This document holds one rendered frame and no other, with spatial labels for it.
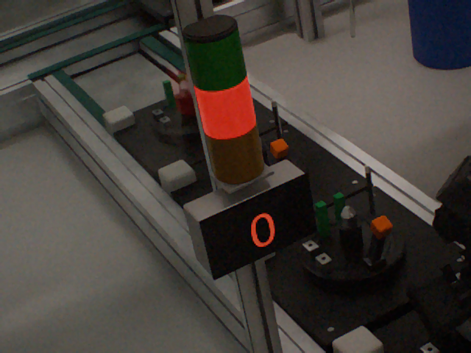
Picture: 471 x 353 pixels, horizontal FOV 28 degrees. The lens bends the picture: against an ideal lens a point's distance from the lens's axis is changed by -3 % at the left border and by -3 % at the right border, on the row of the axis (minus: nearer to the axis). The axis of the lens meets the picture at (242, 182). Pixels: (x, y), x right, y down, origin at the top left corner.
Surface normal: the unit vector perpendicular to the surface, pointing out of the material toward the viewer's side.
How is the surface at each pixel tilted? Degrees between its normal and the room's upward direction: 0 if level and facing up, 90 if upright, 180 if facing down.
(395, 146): 0
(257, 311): 90
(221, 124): 90
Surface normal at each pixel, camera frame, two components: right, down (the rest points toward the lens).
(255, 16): 0.47, 0.41
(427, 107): -0.17, -0.83
